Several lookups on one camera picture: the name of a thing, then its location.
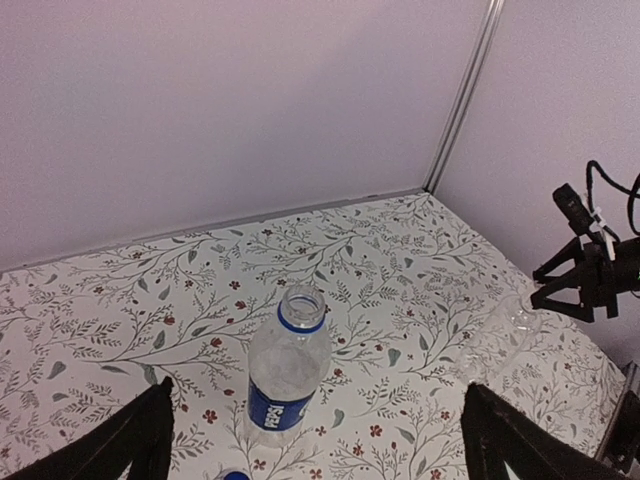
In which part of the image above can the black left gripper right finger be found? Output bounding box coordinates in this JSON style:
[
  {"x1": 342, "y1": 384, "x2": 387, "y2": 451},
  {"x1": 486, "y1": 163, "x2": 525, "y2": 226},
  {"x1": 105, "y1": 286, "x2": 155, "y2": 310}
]
[{"x1": 460, "y1": 383, "x2": 625, "y2": 480}]

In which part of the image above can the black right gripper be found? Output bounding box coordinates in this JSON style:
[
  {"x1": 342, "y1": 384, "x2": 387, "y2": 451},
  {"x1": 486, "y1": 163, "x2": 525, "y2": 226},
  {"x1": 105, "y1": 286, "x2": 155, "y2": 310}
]
[{"x1": 530, "y1": 237, "x2": 639, "y2": 323}]

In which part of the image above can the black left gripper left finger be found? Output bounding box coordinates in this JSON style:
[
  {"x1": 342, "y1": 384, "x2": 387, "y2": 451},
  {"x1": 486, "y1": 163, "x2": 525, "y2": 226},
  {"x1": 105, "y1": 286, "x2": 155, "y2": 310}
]
[{"x1": 9, "y1": 377, "x2": 174, "y2": 480}]

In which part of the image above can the blue bottle cap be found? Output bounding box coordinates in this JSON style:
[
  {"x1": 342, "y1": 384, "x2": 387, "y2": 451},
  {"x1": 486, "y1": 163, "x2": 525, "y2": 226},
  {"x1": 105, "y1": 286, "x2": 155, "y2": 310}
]
[{"x1": 217, "y1": 468, "x2": 249, "y2": 480}]

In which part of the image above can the clear Pepsi plastic bottle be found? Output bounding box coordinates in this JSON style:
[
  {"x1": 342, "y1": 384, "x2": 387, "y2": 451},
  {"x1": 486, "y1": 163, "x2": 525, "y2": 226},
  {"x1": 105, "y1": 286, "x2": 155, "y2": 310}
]
[{"x1": 245, "y1": 285, "x2": 332, "y2": 448}]

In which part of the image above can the floral patterned table mat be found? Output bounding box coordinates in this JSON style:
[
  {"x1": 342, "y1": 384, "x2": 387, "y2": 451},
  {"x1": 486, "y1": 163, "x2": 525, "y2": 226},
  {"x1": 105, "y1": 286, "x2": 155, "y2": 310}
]
[{"x1": 1, "y1": 194, "x2": 624, "y2": 479}]

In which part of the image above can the right wrist camera on white mount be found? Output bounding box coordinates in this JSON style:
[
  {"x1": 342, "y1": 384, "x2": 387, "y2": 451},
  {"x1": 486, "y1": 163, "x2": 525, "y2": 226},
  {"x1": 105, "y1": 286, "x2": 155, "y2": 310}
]
[{"x1": 552, "y1": 183, "x2": 620, "y2": 261}]

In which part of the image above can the black braided right camera cable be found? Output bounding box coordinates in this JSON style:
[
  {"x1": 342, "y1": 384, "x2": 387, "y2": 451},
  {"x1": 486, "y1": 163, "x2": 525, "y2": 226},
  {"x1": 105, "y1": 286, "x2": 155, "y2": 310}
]
[{"x1": 585, "y1": 159, "x2": 640, "y2": 231}]

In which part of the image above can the aluminium corner post right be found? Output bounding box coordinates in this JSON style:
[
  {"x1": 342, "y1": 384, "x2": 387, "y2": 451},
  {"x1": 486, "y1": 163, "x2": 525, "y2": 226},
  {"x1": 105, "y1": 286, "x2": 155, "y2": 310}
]
[{"x1": 422, "y1": 0, "x2": 505, "y2": 195}]

